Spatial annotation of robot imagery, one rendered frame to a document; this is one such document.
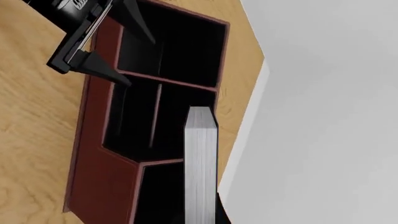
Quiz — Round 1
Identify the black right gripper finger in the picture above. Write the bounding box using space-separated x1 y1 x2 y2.
215 192 231 224

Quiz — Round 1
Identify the red-brown desk caddy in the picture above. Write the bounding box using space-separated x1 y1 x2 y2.
63 0 231 224

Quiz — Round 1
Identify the grey-paged book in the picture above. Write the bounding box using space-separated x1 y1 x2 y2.
183 106 220 224

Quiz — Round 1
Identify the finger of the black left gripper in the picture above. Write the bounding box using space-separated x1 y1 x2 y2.
122 0 157 45
76 49 132 88

